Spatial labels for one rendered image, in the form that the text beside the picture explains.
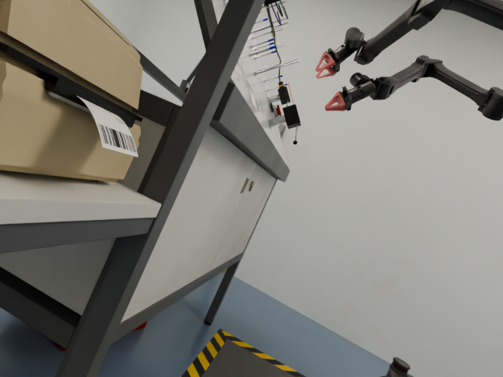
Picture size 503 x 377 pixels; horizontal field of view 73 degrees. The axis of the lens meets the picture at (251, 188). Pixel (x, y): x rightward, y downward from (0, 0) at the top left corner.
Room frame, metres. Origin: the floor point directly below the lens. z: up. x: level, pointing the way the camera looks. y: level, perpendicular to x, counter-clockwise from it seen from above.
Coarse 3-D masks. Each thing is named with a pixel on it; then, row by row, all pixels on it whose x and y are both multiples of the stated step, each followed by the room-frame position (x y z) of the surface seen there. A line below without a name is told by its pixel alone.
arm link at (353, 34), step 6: (348, 30) 1.35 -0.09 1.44; (354, 30) 1.35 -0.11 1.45; (348, 36) 1.35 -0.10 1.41; (354, 36) 1.34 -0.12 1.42; (360, 36) 1.34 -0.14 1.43; (348, 42) 1.36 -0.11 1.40; (354, 42) 1.36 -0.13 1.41; (360, 42) 1.35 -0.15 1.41; (360, 48) 1.41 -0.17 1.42; (354, 60) 1.44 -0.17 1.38; (360, 60) 1.41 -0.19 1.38; (366, 60) 1.41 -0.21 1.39
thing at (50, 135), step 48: (0, 0) 0.23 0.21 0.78; (48, 0) 0.26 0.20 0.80; (0, 48) 0.23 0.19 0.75; (48, 48) 0.27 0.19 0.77; (96, 48) 0.33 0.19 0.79; (0, 96) 0.22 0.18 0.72; (48, 96) 0.26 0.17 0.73; (96, 96) 0.32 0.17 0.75; (0, 144) 0.24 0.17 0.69; (48, 144) 0.28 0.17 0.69; (96, 144) 0.34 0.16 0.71
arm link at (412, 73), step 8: (424, 56) 1.59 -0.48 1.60; (416, 64) 1.57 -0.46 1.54; (400, 72) 1.50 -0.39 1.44; (408, 72) 1.50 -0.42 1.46; (416, 72) 1.53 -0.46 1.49; (392, 80) 1.40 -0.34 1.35; (400, 80) 1.43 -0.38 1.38; (408, 80) 1.49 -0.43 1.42; (416, 80) 1.62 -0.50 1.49; (384, 88) 1.37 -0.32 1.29; (392, 88) 1.40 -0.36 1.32; (376, 96) 1.40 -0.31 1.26; (384, 96) 1.39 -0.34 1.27
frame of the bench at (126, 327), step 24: (144, 96) 0.56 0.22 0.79; (168, 120) 0.55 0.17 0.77; (120, 240) 0.55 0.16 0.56; (0, 288) 0.58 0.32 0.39; (24, 288) 0.59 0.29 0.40; (96, 288) 0.55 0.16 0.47; (192, 288) 1.00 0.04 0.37; (24, 312) 0.57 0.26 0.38; (48, 312) 0.56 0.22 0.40; (72, 312) 0.58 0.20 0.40; (144, 312) 0.70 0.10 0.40; (216, 312) 1.67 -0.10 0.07; (48, 336) 0.56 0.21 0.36; (72, 336) 0.55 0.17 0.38; (120, 336) 0.63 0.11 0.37
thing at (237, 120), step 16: (224, 96) 0.53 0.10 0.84; (240, 96) 0.58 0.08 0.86; (224, 112) 0.54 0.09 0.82; (240, 112) 0.61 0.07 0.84; (224, 128) 0.58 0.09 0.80; (240, 128) 0.65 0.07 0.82; (256, 128) 0.75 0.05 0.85; (240, 144) 0.75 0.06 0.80; (256, 144) 0.82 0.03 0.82; (272, 144) 1.00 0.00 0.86; (256, 160) 1.02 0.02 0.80; (272, 160) 1.11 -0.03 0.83; (272, 176) 1.58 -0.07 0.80
